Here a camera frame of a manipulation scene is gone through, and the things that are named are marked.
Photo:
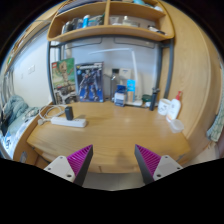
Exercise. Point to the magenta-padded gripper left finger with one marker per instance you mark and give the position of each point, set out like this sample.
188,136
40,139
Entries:
60,166

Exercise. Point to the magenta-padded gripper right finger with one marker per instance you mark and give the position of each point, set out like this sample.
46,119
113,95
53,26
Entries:
165,165

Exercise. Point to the black charger block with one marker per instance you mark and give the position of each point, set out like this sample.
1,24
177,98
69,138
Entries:
69,112

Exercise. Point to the clear plastic container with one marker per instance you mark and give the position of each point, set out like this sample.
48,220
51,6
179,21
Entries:
176,126

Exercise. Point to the white power strip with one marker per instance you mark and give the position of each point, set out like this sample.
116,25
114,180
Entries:
70,122

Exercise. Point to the white pump bottle red cap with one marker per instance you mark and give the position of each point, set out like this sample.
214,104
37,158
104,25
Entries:
174,108

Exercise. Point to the white mug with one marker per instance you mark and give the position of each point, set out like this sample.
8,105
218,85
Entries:
163,107

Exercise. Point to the black cylindrical gadget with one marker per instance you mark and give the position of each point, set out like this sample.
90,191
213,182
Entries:
153,100

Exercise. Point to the dark green round object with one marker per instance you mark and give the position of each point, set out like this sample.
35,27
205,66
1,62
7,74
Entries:
146,98

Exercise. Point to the teal blanket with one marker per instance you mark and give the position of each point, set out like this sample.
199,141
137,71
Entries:
16,108

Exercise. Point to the green toy figure box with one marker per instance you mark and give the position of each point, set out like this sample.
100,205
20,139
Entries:
63,80

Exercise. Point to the blue robot model box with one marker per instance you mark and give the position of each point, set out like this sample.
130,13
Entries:
89,81

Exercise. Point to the grey transparent bottle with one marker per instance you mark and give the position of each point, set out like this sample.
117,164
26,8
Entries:
115,83

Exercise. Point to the white cardboard box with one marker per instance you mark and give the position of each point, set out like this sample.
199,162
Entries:
125,75

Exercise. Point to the wooden shelf unit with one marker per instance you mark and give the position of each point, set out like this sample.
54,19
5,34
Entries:
106,30

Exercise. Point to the white wall switch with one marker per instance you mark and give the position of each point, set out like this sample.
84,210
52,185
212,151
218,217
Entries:
31,69

